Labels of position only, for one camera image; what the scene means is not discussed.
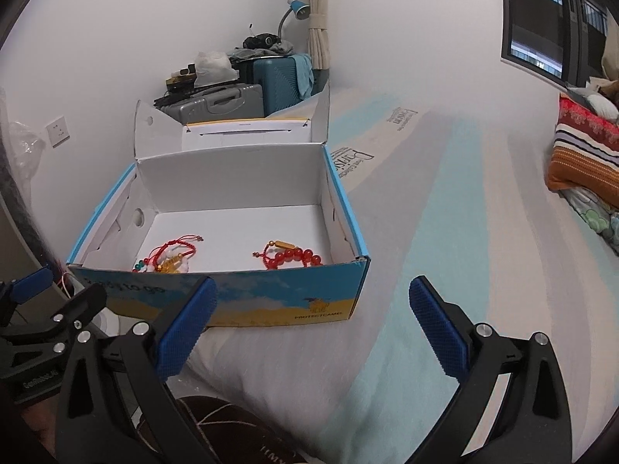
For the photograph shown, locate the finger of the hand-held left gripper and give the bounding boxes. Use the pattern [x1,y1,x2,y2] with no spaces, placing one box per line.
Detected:
[46,283,108,345]
[0,267,55,321]

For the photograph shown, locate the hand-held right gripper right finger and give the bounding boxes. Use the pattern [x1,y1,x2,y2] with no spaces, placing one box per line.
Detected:
[409,275,574,464]

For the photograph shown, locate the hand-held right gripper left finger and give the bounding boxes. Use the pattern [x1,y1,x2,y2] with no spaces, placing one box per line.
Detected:
[53,275,218,464]

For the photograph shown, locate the white bead bracelet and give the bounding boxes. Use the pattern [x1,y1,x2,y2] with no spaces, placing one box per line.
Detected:
[132,251,168,274]

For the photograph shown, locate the red cord gold tube bracelet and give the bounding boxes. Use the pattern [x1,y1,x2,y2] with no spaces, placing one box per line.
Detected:
[252,239,299,270]
[145,235,205,271]

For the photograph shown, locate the red bead bracelet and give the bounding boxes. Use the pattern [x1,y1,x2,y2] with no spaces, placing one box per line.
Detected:
[265,247,324,270]

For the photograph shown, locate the blue yellow cardboard box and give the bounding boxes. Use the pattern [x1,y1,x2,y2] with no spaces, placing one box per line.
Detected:
[67,84,371,329]

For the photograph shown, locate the brown patterned cloth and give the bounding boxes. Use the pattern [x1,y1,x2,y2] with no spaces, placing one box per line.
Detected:
[135,395,315,464]

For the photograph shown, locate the clear plastic bag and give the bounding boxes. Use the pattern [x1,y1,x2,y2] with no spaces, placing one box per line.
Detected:
[0,121,45,185]

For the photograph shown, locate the floral quilt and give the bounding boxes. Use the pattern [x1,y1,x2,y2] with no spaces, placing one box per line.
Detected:
[561,186,619,252]

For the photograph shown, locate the grey suitcase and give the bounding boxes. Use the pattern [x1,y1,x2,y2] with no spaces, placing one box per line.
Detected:
[155,83,266,126]

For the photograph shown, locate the striped orange pillow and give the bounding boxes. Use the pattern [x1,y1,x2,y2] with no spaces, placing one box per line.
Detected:
[545,94,619,199]

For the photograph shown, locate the black gold small boxes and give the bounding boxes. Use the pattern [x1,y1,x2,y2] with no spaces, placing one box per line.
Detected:
[164,64,199,96]

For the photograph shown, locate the white plastic bag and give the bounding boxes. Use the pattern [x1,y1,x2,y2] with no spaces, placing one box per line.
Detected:
[193,51,239,89]

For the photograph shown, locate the teal suitcase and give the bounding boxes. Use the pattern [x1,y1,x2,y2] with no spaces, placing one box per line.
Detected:
[251,53,315,119]

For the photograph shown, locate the teal cloth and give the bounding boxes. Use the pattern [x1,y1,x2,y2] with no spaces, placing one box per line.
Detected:
[290,54,315,98]

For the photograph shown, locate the black bag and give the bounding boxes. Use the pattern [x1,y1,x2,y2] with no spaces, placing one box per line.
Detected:
[242,33,284,51]

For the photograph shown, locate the dark framed window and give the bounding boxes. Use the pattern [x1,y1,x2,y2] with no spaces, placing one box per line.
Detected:
[500,0,612,89]

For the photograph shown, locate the blue desk lamp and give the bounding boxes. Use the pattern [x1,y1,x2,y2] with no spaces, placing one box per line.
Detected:
[278,0,311,42]

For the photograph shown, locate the beige curtain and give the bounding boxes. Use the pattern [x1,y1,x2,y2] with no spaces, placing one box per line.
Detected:
[299,0,332,71]

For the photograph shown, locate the white wall socket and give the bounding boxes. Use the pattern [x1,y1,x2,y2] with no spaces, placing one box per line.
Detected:
[46,116,69,148]

